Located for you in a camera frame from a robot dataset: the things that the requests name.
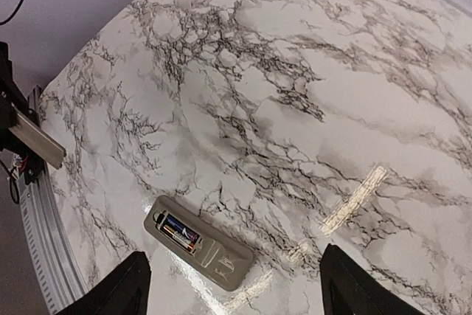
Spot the grey remote control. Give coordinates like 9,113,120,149
144,195,254,291

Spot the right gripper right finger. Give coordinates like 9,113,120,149
320,244,423,315

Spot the purple battery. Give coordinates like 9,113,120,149
163,214,199,243

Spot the grey battery cover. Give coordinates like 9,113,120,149
9,108,66,170

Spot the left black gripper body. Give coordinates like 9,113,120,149
1,41,32,153

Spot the gold black battery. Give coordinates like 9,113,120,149
160,226,195,252

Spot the front aluminium rail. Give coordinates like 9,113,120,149
14,86,89,315

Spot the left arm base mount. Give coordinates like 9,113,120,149
1,153,45,205

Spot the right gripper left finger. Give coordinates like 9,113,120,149
58,252,151,315

